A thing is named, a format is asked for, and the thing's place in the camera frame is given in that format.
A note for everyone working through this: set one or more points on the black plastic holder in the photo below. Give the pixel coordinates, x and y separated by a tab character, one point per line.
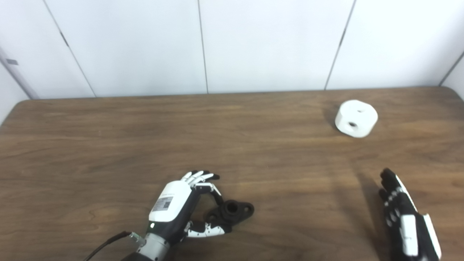
223	216

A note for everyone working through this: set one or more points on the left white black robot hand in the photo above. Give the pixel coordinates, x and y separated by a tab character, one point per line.
170	203

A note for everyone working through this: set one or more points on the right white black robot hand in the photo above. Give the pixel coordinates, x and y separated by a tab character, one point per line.
409	228

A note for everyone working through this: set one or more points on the round white plastic piece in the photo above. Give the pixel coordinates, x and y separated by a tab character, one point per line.
364	125

